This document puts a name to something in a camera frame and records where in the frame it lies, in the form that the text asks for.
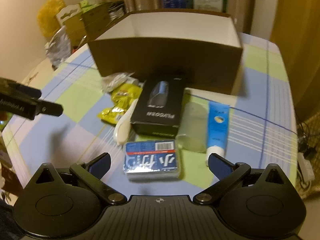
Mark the brown cardboard carton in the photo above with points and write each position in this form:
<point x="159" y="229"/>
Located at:
<point x="87" y="23"/>

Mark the crumpled silver wrapper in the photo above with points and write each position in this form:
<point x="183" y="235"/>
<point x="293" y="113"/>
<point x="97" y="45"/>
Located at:
<point x="113" y="81"/>

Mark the white power strip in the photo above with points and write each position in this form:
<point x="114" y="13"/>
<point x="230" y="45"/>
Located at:
<point x="305" y="168"/>

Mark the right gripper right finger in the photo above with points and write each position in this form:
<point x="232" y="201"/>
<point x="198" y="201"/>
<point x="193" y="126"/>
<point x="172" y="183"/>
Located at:
<point x="230" y="176"/>

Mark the yellow plastic bag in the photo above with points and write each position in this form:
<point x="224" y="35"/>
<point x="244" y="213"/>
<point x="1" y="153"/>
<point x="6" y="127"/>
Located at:
<point x="46" y="18"/>

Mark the checkered tablecloth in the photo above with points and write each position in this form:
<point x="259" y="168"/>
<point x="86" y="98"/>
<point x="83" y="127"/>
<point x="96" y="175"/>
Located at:
<point x="262" y="128"/>

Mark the white toothbrush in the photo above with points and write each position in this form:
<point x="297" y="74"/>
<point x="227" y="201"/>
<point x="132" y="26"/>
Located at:
<point x="123" y="127"/>

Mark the brown cardboard storage box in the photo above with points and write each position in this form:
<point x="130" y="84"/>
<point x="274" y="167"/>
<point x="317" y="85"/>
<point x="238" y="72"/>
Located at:
<point x="203" y="47"/>

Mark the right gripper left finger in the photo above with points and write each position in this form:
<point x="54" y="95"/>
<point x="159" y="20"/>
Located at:
<point x="90" y="174"/>

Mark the silver foil bag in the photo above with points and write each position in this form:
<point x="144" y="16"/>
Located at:
<point x="58" y="48"/>

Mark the yellow snack packet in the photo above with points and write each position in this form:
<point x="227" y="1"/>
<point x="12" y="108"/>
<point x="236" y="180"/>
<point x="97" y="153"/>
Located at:
<point x="124" y="95"/>
<point x="111" y="115"/>

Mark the blue toothpaste tube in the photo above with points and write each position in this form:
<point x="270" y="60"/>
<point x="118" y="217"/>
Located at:
<point x="217" y="128"/>

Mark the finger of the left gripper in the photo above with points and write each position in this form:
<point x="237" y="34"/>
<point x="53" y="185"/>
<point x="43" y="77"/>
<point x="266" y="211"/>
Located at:
<point x="48" y="108"/>

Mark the blue cotton swab box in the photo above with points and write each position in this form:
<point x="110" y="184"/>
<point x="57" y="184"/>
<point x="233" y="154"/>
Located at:
<point x="152" y="159"/>

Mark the clear plastic cup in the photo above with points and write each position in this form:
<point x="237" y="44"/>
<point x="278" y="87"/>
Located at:
<point x="193" y="129"/>

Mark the black shaver box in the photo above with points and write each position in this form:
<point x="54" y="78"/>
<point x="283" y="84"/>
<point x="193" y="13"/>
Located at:
<point x="158" y="109"/>

